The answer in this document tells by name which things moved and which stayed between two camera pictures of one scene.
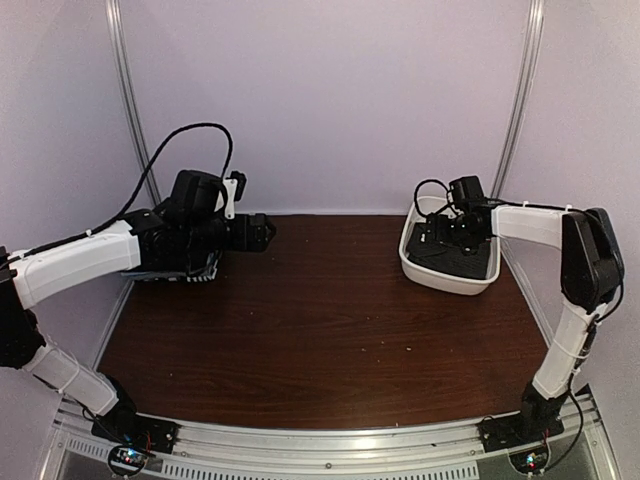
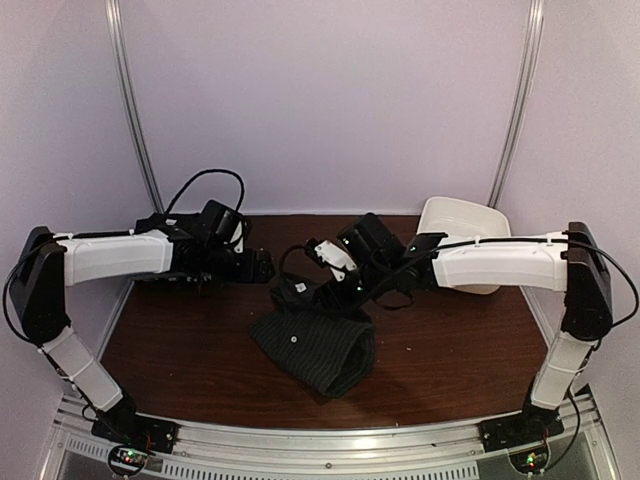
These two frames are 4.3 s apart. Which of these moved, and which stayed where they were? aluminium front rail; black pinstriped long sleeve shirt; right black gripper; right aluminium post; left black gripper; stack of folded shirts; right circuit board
Moved: left black gripper; black pinstriped long sleeve shirt; right black gripper
Stayed: stack of folded shirts; aluminium front rail; right circuit board; right aluminium post
